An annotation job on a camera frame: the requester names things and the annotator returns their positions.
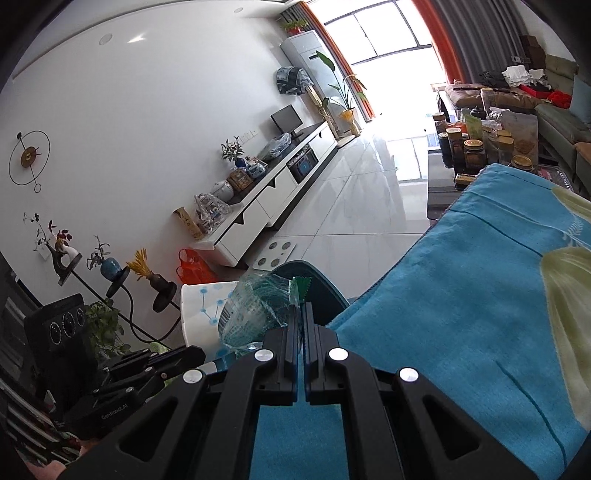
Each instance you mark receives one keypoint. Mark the dark coffee table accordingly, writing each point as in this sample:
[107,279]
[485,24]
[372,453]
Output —
[438,184]

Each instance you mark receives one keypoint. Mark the red cloth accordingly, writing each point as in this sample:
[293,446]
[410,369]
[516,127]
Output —
[559,99]

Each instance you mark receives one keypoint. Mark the wall socket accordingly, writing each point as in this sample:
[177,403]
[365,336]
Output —
[247,135]

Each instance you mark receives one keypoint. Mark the tall leafy potted plant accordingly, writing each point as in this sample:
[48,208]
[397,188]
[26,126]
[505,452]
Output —
[344,101]

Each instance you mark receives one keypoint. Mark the gray orange curtain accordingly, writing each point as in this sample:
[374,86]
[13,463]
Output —
[332,41]
[466,41]

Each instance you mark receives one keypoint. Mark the red plastic bag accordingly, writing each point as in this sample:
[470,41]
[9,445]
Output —
[196,267]

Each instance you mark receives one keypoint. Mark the small red-potted plant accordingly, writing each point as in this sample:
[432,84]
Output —
[294,26]

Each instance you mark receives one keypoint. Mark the white tissue box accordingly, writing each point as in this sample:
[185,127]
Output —
[201,314]

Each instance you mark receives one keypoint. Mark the green leafy houseplant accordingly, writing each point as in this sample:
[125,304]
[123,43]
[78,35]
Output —
[106,327]

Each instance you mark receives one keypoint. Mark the covered standing fan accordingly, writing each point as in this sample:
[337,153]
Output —
[293,81]

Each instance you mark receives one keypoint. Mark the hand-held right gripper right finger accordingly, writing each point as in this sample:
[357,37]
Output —
[318,350]

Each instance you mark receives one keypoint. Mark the black appliance with round dials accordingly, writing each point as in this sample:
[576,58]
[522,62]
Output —
[60,332]

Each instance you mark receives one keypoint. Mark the blue floral blanket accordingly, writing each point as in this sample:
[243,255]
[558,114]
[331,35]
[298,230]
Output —
[461,314]

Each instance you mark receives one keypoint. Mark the white vase with red flowers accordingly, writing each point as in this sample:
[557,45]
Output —
[62,249]

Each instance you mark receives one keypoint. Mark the person's left hand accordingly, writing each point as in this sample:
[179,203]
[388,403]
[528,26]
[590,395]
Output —
[41,470]

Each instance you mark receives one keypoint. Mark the white clothes pile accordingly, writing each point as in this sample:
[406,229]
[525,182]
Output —
[524,76]

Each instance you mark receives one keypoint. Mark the green brown sofa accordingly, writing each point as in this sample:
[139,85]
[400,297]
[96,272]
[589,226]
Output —
[558,120]

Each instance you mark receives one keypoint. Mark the cluster of glass jars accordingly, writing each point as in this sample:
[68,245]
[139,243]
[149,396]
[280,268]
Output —
[471,147]

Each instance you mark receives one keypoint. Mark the black monitor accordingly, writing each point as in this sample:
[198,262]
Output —
[286,117]

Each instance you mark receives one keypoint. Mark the clear green plastic wrapper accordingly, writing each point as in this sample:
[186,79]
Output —
[258,309]

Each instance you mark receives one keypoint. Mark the black curved display stand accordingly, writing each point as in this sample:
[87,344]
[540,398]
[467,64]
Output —
[120,295]

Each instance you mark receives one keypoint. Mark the blue cushion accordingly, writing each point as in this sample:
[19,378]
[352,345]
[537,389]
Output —
[581,99]

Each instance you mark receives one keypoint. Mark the blue white porcelain jar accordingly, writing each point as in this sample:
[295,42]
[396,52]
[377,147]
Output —
[256,169]

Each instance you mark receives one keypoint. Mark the small plant in blue vase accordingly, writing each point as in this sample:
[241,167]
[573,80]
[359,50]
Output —
[234,154]

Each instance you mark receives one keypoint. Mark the white TV cabinet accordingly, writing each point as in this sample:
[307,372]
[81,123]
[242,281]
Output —
[268,194]

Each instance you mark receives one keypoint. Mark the white standing air conditioner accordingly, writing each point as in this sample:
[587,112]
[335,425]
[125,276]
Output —
[309,60]

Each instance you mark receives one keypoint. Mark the white bathroom scale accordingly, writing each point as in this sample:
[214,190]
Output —
[274,256]

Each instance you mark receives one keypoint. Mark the large window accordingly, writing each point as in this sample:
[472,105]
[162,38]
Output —
[378,32]

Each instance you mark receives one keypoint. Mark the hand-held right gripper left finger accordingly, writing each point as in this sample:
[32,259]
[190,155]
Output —
[288,350]

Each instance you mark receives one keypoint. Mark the glass ship model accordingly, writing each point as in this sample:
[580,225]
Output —
[211,212]

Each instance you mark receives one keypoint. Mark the clear plastic bag bundle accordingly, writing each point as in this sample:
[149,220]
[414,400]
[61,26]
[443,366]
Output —
[275,146]

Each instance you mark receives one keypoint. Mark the dark vase with yellow wheat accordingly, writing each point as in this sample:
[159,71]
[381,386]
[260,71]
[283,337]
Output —
[154,279]

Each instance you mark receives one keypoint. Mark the yellow box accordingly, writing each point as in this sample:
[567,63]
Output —
[190,224]

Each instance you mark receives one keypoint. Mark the brown cardboard boxes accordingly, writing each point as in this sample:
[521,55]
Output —
[532,50]

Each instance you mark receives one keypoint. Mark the blue vase with plant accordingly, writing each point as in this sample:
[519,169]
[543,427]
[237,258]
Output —
[110,266]

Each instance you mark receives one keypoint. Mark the white ceramic jar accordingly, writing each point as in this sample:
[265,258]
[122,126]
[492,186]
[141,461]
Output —
[222,190]

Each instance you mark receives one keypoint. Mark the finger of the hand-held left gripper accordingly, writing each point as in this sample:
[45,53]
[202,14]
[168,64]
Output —
[134,385]
[175,357]

